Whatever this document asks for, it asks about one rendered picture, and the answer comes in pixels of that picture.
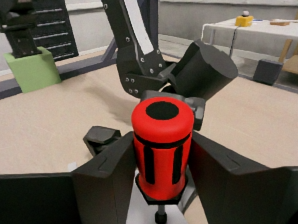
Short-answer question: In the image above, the red screwdriver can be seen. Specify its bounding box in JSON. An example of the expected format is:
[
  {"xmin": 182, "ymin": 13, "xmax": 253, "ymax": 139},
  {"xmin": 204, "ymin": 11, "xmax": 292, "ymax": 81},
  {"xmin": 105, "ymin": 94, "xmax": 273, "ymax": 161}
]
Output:
[{"xmin": 131, "ymin": 97, "xmax": 194, "ymax": 215}]

